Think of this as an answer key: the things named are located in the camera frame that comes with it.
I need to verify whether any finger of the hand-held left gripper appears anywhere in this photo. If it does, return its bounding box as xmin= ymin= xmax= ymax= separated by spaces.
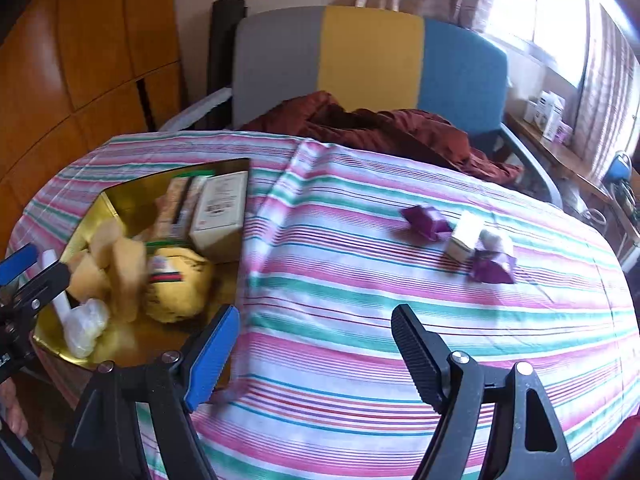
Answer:
xmin=0 ymin=244 xmax=40 ymax=286
xmin=0 ymin=259 xmax=73 ymax=321

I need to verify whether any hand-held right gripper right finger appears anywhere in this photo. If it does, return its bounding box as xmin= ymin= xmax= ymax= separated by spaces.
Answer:
xmin=391 ymin=304 xmax=576 ymax=480

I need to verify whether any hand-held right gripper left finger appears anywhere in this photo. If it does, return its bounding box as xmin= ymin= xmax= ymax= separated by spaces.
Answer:
xmin=52 ymin=304 xmax=241 ymax=480

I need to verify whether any white plastic tube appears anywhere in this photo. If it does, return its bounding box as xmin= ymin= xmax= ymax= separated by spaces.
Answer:
xmin=41 ymin=249 xmax=71 ymax=328

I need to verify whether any yellow pouch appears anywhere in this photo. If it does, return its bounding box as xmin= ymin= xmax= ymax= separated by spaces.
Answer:
xmin=144 ymin=242 xmax=216 ymax=325

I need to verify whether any gold tray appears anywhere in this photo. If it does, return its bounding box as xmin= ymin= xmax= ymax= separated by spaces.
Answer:
xmin=32 ymin=157 xmax=253 ymax=373

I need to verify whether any person's left hand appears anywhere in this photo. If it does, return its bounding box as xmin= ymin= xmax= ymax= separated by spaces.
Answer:
xmin=0 ymin=382 xmax=28 ymax=436

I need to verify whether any white plastic packet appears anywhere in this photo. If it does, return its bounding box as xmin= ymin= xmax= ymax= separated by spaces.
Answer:
xmin=62 ymin=299 xmax=111 ymax=360

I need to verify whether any striped tablecloth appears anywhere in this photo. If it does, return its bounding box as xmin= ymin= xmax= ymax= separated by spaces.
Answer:
xmin=7 ymin=130 xmax=640 ymax=480

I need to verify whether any purple packet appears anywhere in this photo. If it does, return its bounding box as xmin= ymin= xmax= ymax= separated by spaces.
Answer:
xmin=470 ymin=250 xmax=518 ymax=286
xmin=401 ymin=205 xmax=453 ymax=238

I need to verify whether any small green cream box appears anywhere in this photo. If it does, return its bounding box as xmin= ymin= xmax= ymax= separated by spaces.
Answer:
xmin=445 ymin=210 xmax=483 ymax=263

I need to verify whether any white crumpled wad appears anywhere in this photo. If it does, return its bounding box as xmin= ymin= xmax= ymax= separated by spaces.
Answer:
xmin=479 ymin=227 xmax=515 ymax=256

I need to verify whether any pink red quilt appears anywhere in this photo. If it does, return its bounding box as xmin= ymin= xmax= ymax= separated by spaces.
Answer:
xmin=575 ymin=420 xmax=640 ymax=480

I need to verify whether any wooden wardrobe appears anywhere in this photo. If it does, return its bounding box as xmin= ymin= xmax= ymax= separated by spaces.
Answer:
xmin=0 ymin=0 xmax=188 ymax=241

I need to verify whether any dark red blanket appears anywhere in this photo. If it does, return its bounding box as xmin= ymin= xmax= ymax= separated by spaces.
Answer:
xmin=240 ymin=91 xmax=526 ymax=183

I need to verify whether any wooden side table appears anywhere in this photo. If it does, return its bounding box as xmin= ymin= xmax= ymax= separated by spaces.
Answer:
xmin=502 ymin=110 xmax=640 ymax=211

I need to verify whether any purple white carton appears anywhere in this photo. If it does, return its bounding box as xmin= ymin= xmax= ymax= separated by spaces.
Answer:
xmin=542 ymin=120 xmax=573 ymax=142

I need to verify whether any grey yellow blue chair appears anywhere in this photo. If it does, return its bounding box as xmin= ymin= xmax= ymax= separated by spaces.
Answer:
xmin=160 ymin=5 xmax=566 ymax=208

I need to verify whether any window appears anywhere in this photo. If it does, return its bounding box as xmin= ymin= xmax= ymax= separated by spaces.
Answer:
xmin=490 ymin=0 xmax=591 ymax=81

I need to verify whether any black upright post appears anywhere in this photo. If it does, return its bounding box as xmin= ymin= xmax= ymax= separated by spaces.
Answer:
xmin=207 ymin=0 xmax=248 ymax=131

